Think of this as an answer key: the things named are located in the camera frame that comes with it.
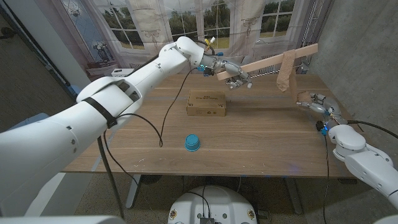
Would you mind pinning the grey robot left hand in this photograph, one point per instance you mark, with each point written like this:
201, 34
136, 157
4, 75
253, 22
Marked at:
217, 62

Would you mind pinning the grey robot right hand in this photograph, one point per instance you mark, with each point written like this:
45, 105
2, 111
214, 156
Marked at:
329, 107

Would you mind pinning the long wooden board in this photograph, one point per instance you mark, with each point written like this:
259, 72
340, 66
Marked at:
267, 62

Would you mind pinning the beige elastic arm wrap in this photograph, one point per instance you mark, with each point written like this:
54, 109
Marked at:
286, 68

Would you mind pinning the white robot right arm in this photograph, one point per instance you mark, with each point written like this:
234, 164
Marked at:
367, 165

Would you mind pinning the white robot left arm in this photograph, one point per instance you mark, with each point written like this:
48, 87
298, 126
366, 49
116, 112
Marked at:
62, 137

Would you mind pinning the brown cardboard box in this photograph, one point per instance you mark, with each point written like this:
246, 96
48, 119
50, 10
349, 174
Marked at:
206, 104

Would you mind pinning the blue plastic cup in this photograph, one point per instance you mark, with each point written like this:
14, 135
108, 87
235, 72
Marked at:
192, 143

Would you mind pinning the white power box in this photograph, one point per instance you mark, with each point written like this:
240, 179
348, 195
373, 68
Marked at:
121, 72

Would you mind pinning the printed window backdrop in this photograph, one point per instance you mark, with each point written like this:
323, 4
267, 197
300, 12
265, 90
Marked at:
217, 18

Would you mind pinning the white metal truss stand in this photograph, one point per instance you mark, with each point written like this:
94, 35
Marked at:
312, 21

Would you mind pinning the grey table leg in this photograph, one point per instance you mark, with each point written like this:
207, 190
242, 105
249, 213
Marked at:
293, 196
133, 189

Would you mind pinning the white robot torso base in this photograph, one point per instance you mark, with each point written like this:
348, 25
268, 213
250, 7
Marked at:
224, 202

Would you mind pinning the white robot body shell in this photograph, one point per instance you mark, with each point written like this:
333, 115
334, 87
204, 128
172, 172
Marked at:
62, 220

